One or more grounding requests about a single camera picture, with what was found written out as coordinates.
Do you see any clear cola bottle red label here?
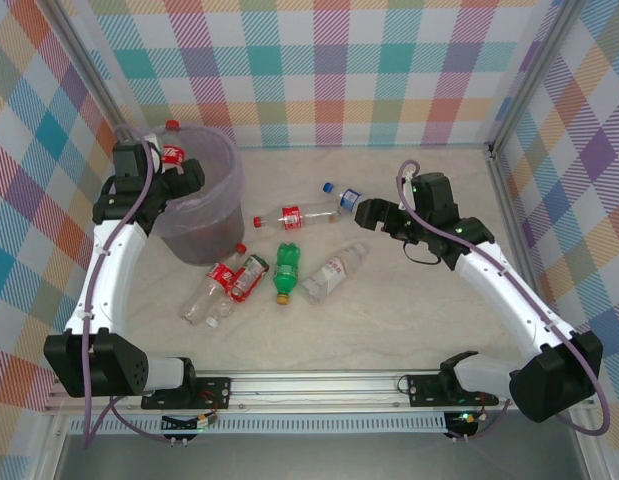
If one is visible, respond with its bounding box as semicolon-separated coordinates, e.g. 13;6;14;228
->
252;202;343;233
156;118;188;174
177;242;249;325

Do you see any clear bottle blue cap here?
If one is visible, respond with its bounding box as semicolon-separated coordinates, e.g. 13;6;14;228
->
322;181;364;211

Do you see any green plastic bottle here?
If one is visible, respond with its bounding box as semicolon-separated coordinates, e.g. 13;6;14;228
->
272;241;303;306

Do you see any translucent purple bin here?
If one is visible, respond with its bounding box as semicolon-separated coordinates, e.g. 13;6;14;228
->
147;124;246;266

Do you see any clear tea bottle white cap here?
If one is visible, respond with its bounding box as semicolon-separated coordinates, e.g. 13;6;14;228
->
204;253;271;330

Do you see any power connector wiring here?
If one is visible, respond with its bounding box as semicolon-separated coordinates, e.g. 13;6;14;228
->
161;412;220;446
446;409;490;441

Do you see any grey metal front panel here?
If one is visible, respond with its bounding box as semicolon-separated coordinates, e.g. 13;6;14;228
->
53;432;590;480

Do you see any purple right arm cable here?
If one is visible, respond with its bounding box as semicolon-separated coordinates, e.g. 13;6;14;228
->
398;159;613;441

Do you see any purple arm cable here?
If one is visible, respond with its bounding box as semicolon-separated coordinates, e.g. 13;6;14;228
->
81;124;210;449
398;159;613;441

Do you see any thin black cable loop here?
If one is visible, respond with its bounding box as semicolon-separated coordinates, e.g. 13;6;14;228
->
403;238;443;266

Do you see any aluminium frame post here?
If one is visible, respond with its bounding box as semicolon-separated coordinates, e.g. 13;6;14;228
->
488;0;583;156
48;0;135;151

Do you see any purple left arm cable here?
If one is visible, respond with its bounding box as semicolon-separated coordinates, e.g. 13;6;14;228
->
81;124;210;449

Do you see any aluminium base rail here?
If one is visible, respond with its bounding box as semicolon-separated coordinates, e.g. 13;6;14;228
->
48;369;590;414

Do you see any white slotted cable duct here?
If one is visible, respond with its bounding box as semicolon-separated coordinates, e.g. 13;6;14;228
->
68;412;448;436

